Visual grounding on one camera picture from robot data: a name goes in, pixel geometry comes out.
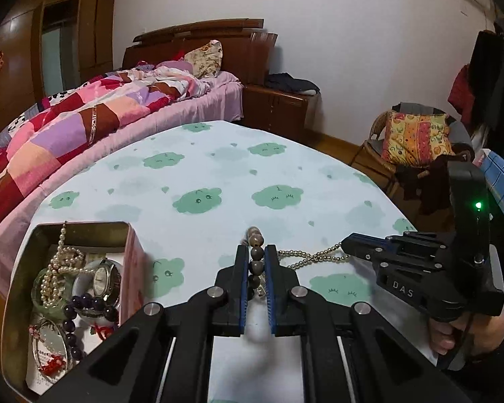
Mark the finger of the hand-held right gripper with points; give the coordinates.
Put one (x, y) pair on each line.
(361, 247)
(420, 240)

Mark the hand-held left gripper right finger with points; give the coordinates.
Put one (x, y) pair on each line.
(273, 289)

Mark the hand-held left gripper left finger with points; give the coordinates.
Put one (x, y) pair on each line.
(240, 285)

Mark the pink tin box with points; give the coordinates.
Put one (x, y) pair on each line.
(136, 268)

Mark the silver wristwatch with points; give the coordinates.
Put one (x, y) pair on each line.
(103, 279)

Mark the green jade bangle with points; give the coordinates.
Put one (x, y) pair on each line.
(38, 298)

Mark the red tassel charm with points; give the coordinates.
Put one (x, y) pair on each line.
(52, 365)

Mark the person's right hand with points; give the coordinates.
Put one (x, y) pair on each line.
(443, 336)

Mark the dark clothes on chair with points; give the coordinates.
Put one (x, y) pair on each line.
(428, 184)

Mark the blue checked cloth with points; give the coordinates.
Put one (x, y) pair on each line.
(502, 189)

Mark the wicker chair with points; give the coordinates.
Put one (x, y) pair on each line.
(374, 155)

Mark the colourful patterned cushion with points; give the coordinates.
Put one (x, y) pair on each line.
(416, 138)

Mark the hanging dark clothes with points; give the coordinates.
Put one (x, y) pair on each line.
(483, 84)

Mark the wooden nightstand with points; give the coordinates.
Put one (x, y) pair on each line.
(277, 107)

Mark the dark folded clothes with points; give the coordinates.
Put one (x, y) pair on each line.
(292, 83)

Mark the bed with patchwork quilt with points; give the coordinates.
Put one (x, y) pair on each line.
(218, 100)

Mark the wooden bed headboard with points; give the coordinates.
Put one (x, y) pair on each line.
(243, 50)

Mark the floral pillow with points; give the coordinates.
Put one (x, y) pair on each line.
(203, 58)

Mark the patchwork quilt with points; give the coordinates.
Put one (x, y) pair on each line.
(67, 126)

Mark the wooden wardrobe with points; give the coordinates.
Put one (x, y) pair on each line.
(25, 29)

